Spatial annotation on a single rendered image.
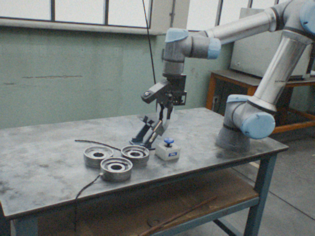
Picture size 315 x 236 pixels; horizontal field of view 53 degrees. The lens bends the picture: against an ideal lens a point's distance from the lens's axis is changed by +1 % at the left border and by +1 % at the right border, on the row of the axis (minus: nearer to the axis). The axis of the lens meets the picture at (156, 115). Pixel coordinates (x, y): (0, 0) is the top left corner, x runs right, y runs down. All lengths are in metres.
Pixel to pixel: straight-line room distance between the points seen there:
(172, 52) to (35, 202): 0.63
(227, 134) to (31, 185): 0.80
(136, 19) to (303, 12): 1.97
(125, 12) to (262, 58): 1.37
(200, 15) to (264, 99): 2.25
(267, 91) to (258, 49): 2.05
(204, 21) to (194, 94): 0.76
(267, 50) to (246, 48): 0.25
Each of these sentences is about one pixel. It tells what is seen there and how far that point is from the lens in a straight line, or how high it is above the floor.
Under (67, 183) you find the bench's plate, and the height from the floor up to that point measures 0.80.
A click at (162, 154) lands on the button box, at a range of 1.21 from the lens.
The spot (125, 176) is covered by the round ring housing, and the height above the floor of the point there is 0.82.
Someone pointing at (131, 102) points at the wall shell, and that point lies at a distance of 3.01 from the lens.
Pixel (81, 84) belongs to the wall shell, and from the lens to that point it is 2.75.
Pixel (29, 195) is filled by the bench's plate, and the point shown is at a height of 0.80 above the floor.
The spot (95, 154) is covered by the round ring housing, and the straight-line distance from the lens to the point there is 1.17.
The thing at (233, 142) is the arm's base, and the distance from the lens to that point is 1.40.
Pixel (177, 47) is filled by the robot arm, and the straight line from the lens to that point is 1.09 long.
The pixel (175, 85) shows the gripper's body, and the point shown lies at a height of 1.09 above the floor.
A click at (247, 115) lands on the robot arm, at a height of 1.00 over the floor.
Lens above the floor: 1.35
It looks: 19 degrees down
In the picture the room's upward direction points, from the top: 6 degrees clockwise
